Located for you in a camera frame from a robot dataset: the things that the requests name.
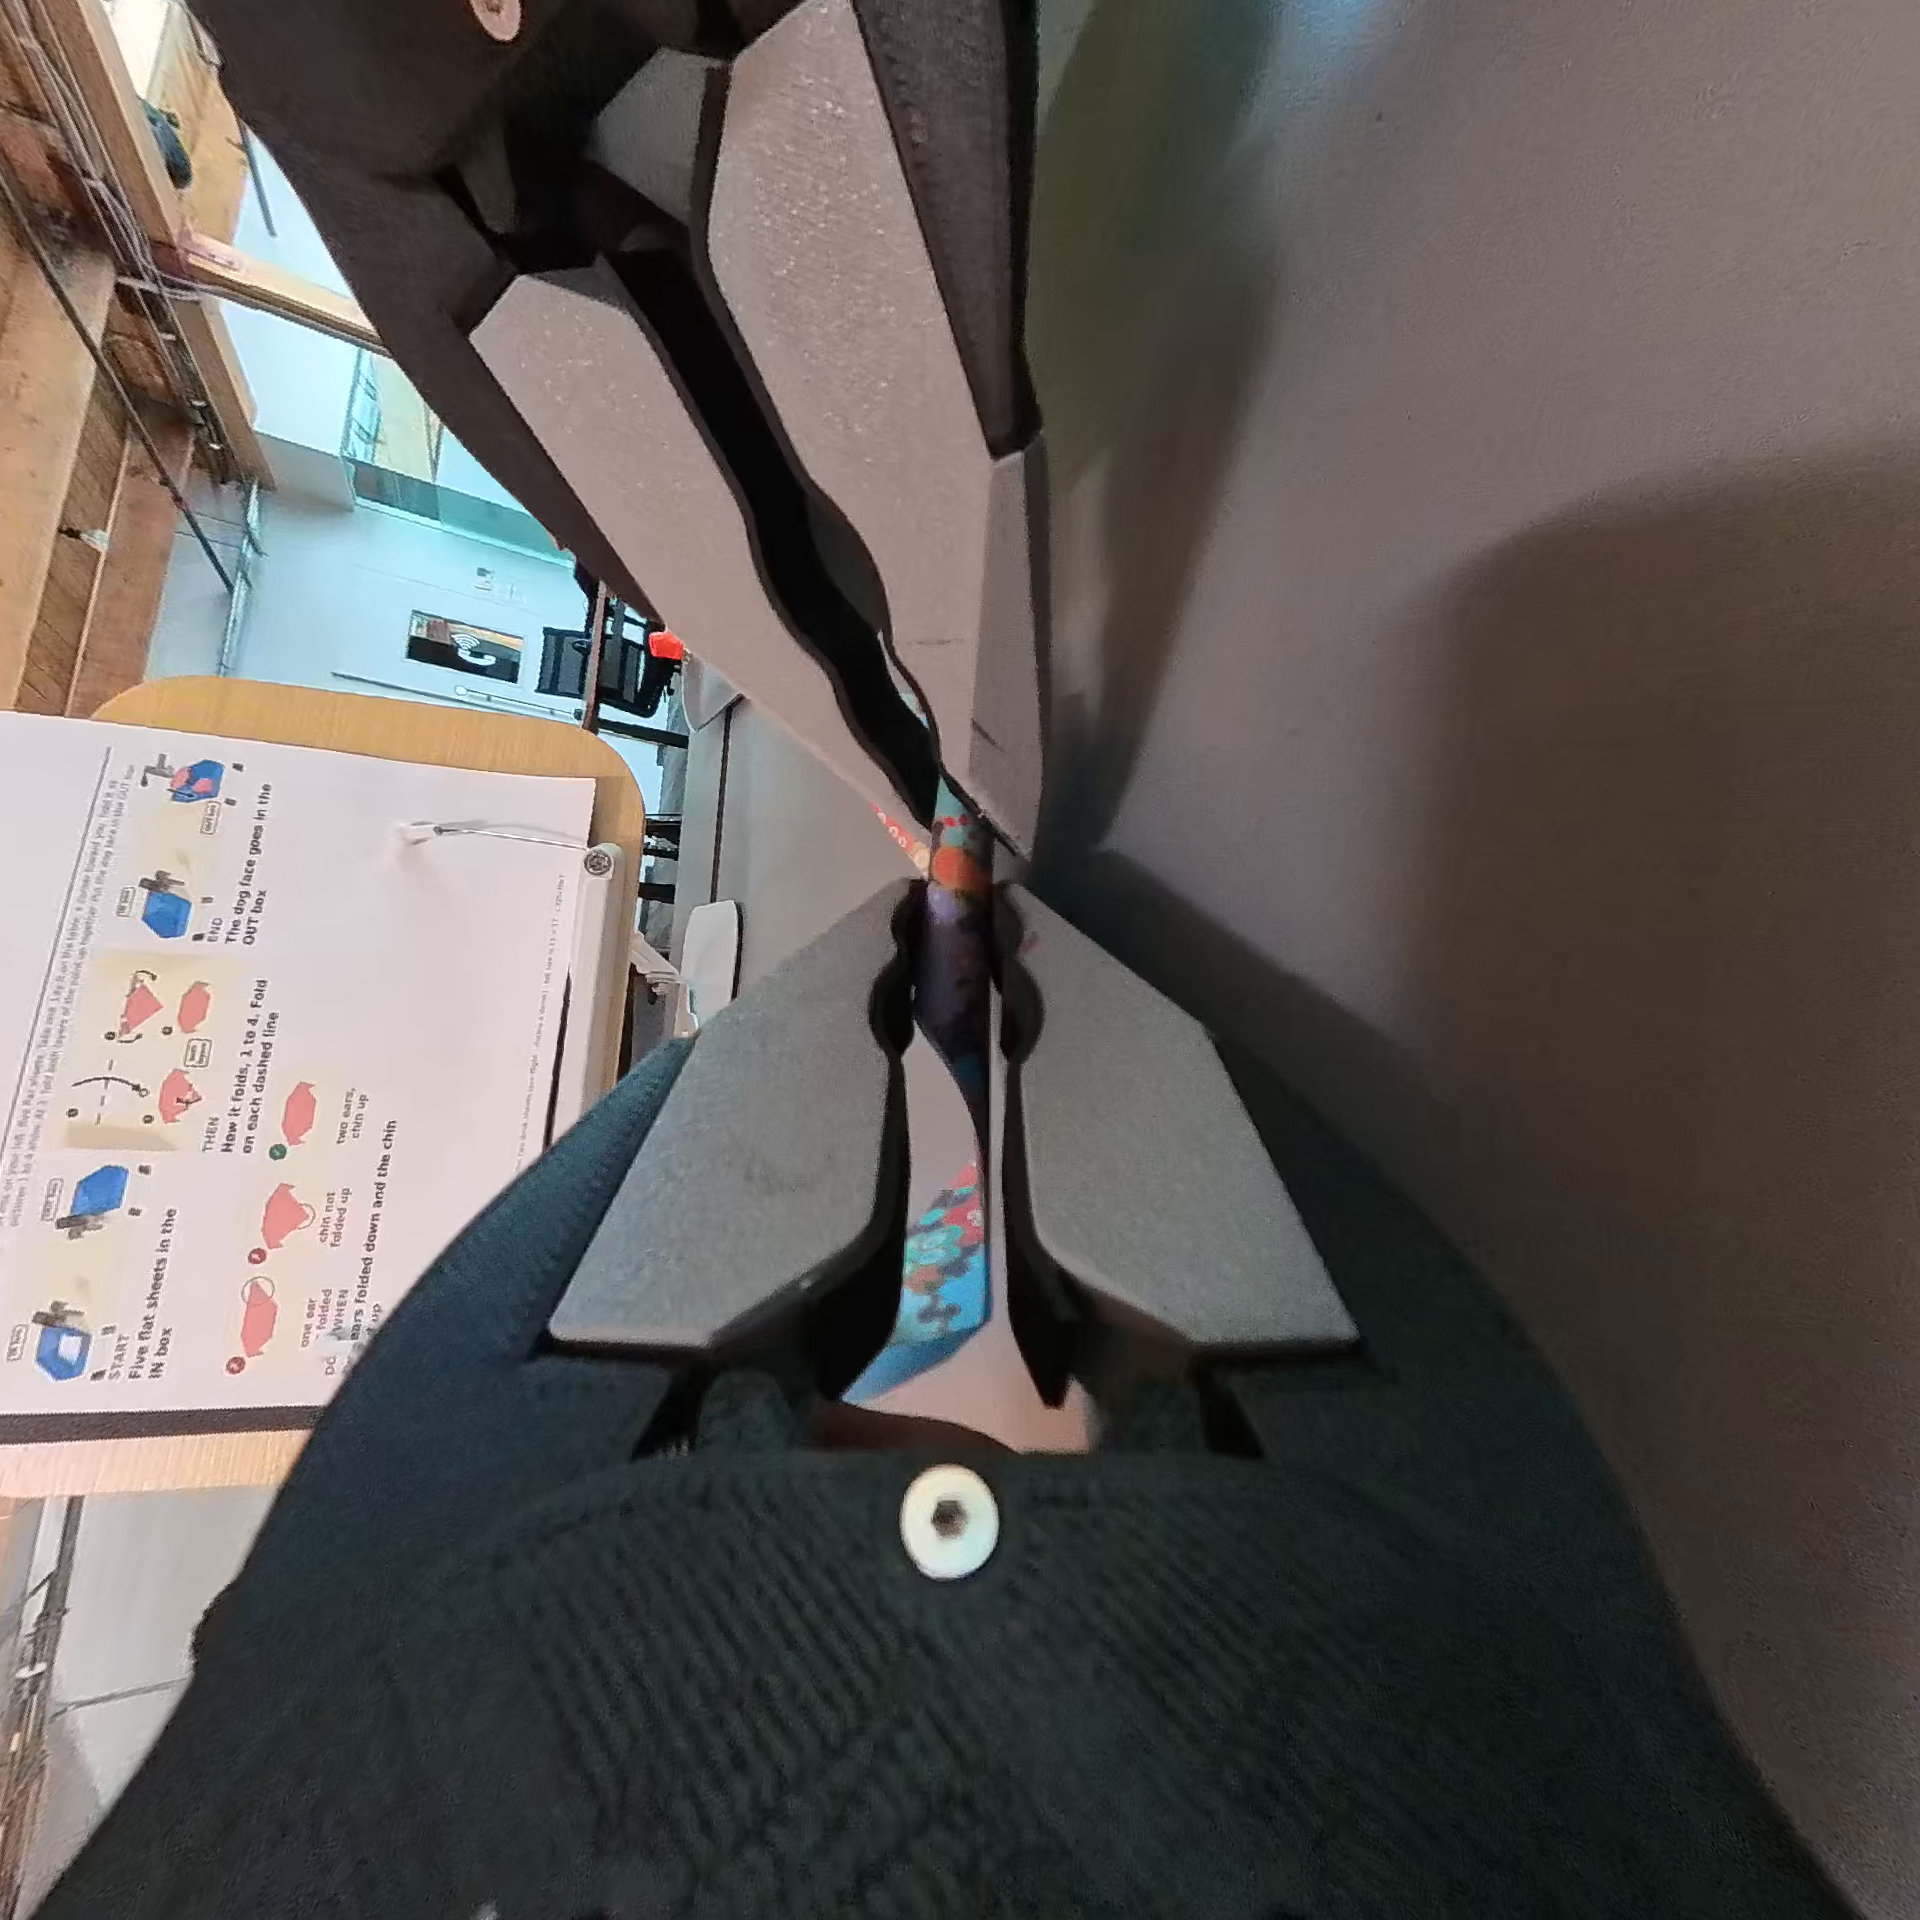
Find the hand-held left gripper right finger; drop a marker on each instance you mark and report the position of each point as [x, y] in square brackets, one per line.
[1171, 1184]

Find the dark wall screen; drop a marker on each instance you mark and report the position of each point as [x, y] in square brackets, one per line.
[466, 639]

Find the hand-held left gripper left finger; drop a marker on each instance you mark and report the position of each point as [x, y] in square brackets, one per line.
[734, 1184]

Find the printed instruction sheet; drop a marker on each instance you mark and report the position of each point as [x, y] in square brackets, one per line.
[301, 1049]

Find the black office chair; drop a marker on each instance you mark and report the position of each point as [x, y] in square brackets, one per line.
[579, 662]

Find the wooden shelf unit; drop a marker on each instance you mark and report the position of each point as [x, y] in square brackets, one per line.
[90, 494]

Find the floral origami paper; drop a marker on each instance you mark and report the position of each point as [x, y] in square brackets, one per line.
[962, 931]

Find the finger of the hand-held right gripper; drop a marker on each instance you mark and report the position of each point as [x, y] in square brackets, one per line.
[629, 435]
[839, 271]

